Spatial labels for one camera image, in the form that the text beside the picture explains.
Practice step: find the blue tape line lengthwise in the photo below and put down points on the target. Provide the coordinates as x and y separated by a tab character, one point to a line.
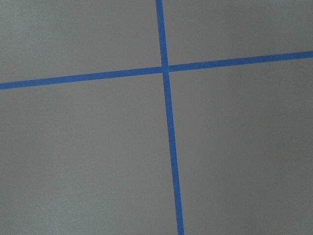
169	116

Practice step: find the blue tape line crosswise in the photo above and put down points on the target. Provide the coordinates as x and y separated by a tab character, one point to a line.
156	70

